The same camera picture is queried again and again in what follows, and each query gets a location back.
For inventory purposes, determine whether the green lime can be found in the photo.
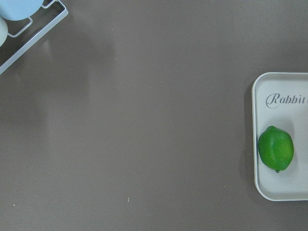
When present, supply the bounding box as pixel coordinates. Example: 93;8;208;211
257;126;295;173

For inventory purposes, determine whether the cream rabbit tray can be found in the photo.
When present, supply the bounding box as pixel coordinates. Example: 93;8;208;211
252;72;308;201

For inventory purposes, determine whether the white cup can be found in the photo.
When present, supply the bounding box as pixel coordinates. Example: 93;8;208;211
0;17;8;46

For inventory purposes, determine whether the light blue cup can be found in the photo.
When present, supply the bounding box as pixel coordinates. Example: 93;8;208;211
0;0;44;21

